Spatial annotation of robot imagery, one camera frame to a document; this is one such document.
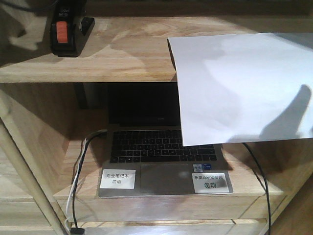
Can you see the white sticker left palmrest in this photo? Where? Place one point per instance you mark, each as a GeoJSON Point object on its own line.
{"type": "Point", "coordinates": [117, 179]}

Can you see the white sticker palmrest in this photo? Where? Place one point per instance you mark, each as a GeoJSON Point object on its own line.
{"type": "Point", "coordinates": [210, 183]}
{"type": "Point", "coordinates": [117, 179]}

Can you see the white sticker right palmrest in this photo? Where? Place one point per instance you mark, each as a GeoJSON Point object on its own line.
{"type": "Point", "coordinates": [210, 183]}

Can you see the black orange stapler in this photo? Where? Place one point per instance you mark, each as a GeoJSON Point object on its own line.
{"type": "Point", "coordinates": [70, 28]}

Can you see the grey laptop computer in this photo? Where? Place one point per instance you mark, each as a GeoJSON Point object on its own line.
{"type": "Point", "coordinates": [144, 134]}

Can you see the white paper sheet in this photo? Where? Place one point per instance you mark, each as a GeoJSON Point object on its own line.
{"type": "Point", "coordinates": [244, 87]}

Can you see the wooden shelf unit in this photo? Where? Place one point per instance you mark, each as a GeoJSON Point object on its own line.
{"type": "Point", "coordinates": [41, 123]}

